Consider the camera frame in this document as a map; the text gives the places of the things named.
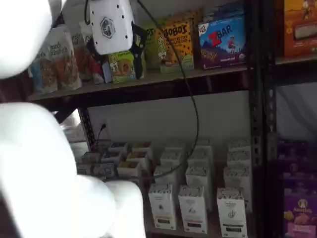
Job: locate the white box yellow strip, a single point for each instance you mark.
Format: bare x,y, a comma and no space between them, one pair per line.
162,208

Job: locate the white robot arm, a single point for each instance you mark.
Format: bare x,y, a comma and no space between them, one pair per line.
27,153

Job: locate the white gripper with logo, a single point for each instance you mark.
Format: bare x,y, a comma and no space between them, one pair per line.
111,27

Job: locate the green Bobo's bar box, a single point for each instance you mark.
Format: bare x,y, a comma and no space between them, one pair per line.
151,49

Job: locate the white floral cracker box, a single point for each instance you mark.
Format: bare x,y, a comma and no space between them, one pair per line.
200,155
172,156
239,158
239,145
203,142
164,174

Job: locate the white box green strip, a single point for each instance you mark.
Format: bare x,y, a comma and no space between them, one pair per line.
237,177
231,213

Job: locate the white box pink strip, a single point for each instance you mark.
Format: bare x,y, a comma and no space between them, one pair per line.
192,210
199,174

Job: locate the dark metal shelf rack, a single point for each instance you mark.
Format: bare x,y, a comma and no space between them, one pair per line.
255,124
271,111

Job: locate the purple Annie's snack box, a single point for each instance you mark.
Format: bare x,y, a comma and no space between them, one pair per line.
293,158
299,213

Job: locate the blue Z Bar box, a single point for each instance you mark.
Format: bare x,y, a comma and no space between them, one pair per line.
223,47
223,11

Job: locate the green Bobo's pastry box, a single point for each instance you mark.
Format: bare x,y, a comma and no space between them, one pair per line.
121,69

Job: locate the granola bag with red print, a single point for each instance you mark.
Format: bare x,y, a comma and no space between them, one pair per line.
92,70
78,42

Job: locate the yellow Bobo's bar box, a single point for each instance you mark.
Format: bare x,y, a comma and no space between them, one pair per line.
173,49
196,19

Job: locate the granola bag with orange print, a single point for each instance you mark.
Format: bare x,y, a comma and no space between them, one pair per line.
64,64

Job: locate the granola bag with blue print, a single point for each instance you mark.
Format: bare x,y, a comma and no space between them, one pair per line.
43,74

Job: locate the orange snack box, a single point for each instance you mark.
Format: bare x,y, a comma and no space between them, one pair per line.
299,29

